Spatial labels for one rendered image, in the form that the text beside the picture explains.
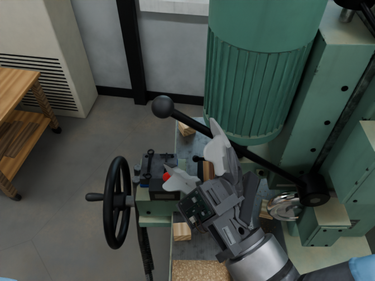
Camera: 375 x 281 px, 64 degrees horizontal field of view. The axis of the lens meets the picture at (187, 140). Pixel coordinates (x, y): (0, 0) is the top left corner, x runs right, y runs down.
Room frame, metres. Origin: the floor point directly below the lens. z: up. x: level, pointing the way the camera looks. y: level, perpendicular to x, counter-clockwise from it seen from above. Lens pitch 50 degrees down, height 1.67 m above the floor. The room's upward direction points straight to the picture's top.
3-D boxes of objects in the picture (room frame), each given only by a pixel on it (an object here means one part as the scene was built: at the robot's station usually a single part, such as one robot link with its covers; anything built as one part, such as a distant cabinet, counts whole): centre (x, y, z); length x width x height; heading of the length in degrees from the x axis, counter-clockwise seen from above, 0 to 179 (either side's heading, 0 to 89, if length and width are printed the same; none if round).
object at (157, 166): (0.45, 0.07, 0.99); 0.13 x 0.11 x 0.06; 0
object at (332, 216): (0.31, -0.31, 1.02); 0.09 x 0.07 x 0.12; 0
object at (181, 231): (0.32, 0.01, 0.92); 0.04 x 0.04 x 0.03; 5
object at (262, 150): (0.47, -0.14, 1.03); 0.14 x 0.07 x 0.09; 90
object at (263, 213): (0.44, -0.25, 0.82); 0.04 x 0.04 x 0.04; 76
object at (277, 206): (0.34, -0.25, 1.02); 0.12 x 0.03 x 0.12; 90
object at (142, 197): (0.46, 0.07, 0.91); 0.15 x 0.14 x 0.09; 0
